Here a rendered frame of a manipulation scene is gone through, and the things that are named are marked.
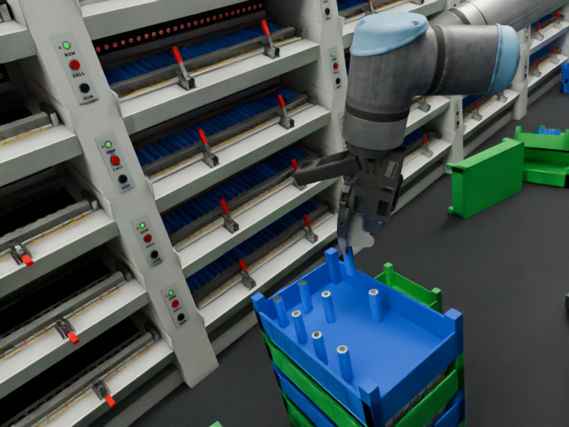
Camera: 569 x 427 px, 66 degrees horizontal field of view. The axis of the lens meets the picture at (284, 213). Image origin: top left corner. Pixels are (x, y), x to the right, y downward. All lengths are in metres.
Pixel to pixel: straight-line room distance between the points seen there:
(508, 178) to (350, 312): 1.12
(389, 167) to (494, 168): 1.11
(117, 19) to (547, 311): 1.23
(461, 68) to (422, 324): 0.42
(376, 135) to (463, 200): 1.09
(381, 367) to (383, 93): 0.42
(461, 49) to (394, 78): 0.09
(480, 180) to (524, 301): 0.52
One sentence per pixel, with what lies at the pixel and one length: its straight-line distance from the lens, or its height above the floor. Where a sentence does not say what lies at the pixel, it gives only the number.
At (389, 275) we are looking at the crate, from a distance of 1.37.
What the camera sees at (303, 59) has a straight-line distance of 1.27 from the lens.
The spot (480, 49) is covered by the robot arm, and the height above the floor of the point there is 0.76.
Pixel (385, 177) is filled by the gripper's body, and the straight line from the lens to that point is 0.66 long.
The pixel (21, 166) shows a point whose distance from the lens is 0.92.
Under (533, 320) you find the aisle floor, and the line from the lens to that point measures 1.31.
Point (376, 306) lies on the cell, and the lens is 0.79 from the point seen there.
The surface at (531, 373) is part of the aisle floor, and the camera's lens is 1.19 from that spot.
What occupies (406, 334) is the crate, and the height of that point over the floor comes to 0.32.
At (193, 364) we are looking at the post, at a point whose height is 0.06.
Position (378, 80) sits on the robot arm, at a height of 0.75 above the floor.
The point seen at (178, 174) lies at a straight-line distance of 1.07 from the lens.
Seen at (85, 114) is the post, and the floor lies 0.74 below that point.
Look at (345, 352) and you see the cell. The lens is 0.69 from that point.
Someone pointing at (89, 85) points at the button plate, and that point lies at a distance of 0.94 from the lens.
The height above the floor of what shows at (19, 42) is 0.89.
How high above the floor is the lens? 0.88
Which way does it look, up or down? 27 degrees down
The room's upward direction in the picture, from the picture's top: 14 degrees counter-clockwise
